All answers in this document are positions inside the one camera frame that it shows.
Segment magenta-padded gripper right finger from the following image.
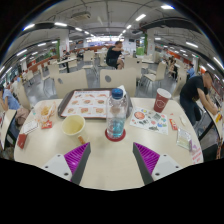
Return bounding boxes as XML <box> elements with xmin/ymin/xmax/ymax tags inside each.
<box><xmin>132</xmin><ymin>142</ymin><xmax>184</xmax><ymax>186</ymax></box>

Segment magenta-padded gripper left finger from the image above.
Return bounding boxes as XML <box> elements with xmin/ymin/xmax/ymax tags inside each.
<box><xmin>41</xmin><ymin>142</ymin><xmax>92</xmax><ymax>186</ymax></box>

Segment clear blue-capped water bottle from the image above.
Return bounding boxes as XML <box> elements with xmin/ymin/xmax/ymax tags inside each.
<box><xmin>105</xmin><ymin>87</ymin><xmax>129</xmax><ymax>140</ymax></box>

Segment printed paper flyer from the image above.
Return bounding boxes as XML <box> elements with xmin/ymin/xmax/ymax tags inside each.
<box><xmin>129</xmin><ymin>106</ymin><xmax>170</xmax><ymax>136</ymax></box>

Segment flat round red coaster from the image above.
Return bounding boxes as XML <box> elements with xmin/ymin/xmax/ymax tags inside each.
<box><xmin>104</xmin><ymin>128</ymin><xmax>127</xmax><ymax>143</ymax></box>

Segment clear plastic bag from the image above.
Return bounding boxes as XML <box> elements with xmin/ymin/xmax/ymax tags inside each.
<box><xmin>175</xmin><ymin>126</ymin><xmax>194</xmax><ymax>151</ymax></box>

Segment small red sauce packet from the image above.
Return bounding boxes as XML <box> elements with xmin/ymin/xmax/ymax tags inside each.
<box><xmin>40</xmin><ymin>119</ymin><xmax>54</xmax><ymax>130</ymax></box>
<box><xmin>168</xmin><ymin>118</ymin><xmax>179</xmax><ymax>131</ymax></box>

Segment white sticker with red print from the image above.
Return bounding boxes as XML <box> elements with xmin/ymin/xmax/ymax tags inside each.
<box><xmin>190</xmin><ymin>143</ymin><xmax>204</xmax><ymax>165</ymax></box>

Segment brown tray with paper liner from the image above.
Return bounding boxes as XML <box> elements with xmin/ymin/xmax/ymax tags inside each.
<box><xmin>57</xmin><ymin>88</ymin><xmax>134</xmax><ymax>120</ymax></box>

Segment food wrapper with fries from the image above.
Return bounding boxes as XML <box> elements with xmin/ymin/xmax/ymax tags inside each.
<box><xmin>34</xmin><ymin>100</ymin><xmax>58</xmax><ymax>124</ymax></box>

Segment white paper receipt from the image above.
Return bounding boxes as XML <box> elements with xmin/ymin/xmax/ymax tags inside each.
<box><xmin>20</xmin><ymin>119</ymin><xmax>40</xmax><ymax>136</ymax></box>

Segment red box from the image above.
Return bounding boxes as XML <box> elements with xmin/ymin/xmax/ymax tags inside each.
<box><xmin>16</xmin><ymin>133</ymin><xmax>28</xmax><ymax>150</ymax></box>

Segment red paper cup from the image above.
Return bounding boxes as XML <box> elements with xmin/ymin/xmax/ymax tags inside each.
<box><xmin>153</xmin><ymin>87</ymin><xmax>172</xmax><ymax>114</ymax></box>

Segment pink bag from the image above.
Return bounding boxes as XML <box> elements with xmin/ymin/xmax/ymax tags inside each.
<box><xmin>14</xmin><ymin>106</ymin><xmax>30</xmax><ymax>126</ymax></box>

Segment beige side table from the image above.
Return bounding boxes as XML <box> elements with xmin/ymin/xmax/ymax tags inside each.
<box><xmin>199</xmin><ymin>99</ymin><xmax>224</xmax><ymax>141</ymax></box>
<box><xmin>0</xmin><ymin>109</ymin><xmax>18</xmax><ymax>151</ymax></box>

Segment beige chair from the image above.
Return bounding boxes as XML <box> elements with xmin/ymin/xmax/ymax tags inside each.
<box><xmin>99</xmin><ymin>67</ymin><xmax>138</xmax><ymax>98</ymax></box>
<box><xmin>53</xmin><ymin>68</ymin><xmax>90</xmax><ymax>99</ymax></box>

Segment white paper napkin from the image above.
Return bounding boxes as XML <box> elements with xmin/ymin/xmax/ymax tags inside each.
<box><xmin>116</xmin><ymin>84</ymin><xmax>127</xmax><ymax>96</ymax></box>

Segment person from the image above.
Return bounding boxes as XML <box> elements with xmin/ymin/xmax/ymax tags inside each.
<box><xmin>105</xmin><ymin>40</ymin><xmax>125</xmax><ymax>70</ymax></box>
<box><xmin>179</xmin><ymin>70</ymin><xmax>221</xmax><ymax>127</ymax></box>
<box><xmin>168</xmin><ymin>55</ymin><xmax>179</xmax><ymax>79</ymax></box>
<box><xmin>186</xmin><ymin>63</ymin><xmax>197</xmax><ymax>79</ymax></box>
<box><xmin>0</xmin><ymin>87</ymin><xmax>21</xmax><ymax>113</ymax></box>

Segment group of beige chairs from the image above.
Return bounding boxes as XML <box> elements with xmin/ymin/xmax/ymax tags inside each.
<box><xmin>14</xmin><ymin>49</ymin><xmax>188</xmax><ymax>98</ymax></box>

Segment ceiling air conditioner unit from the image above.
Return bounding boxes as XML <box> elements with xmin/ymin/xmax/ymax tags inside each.
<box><xmin>70</xmin><ymin>11</ymin><xmax>92</xmax><ymax>22</ymax></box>

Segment ceiling lights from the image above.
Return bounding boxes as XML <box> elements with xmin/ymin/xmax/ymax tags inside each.
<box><xmin>0</xmin><ymin>3</ymin><xmax>224</xmax><ymax>76</ymax></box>

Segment cream mug with brown handle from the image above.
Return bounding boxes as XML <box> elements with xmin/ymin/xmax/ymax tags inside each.
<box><xmin>61</xmin><ymin>114</ymin><xmax>87</xmax><ymax>145</ymax></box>

